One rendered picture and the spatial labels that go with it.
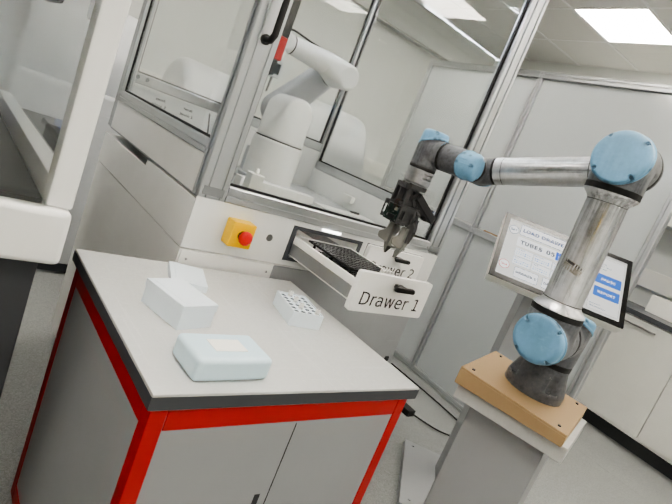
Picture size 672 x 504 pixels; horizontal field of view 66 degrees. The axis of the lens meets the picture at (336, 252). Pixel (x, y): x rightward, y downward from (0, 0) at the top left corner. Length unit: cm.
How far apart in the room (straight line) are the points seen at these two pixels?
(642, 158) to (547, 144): 209
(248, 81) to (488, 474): 115
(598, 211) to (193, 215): 96
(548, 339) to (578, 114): 218
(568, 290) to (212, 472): 81
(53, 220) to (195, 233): 47
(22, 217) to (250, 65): 65
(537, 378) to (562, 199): 185
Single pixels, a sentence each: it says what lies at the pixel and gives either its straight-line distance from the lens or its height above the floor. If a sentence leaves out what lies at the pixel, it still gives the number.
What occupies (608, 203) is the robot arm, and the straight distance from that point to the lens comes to 123.
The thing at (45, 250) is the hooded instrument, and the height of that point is 83.
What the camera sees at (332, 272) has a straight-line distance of 140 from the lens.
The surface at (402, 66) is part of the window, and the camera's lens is 167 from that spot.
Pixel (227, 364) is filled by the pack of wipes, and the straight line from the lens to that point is 89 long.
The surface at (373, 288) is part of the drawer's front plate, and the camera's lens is 134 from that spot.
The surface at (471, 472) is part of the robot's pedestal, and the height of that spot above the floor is 56.
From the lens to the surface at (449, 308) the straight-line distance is 341.
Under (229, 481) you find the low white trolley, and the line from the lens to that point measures 104.
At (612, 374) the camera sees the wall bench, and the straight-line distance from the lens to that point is 425.
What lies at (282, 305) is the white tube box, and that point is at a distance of 129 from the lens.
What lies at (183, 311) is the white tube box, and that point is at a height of 80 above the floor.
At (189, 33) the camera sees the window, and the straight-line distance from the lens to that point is 178.
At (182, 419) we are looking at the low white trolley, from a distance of 89.
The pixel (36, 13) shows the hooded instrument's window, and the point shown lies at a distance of 99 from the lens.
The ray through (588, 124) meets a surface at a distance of 320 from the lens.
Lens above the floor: 119
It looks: 11 degrees down
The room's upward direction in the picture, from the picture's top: 22 degrees clockwise
